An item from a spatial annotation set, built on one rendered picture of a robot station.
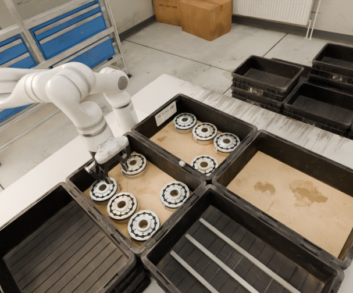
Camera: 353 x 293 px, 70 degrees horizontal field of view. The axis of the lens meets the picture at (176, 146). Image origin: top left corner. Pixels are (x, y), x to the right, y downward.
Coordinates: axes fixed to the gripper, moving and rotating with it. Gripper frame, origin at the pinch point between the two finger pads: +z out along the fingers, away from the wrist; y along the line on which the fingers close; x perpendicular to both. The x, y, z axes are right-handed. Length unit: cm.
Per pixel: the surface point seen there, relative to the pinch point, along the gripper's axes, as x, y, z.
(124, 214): 3.1, 4.9, 14.9
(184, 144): -4.7, -32.2, 17.9
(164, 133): -16.3, -31.6, 17.9
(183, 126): -10.2, -37.9, 15.1
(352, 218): 56, -41, 18
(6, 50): -188, -21, 19
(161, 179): 0.5, -13.9, 17.9
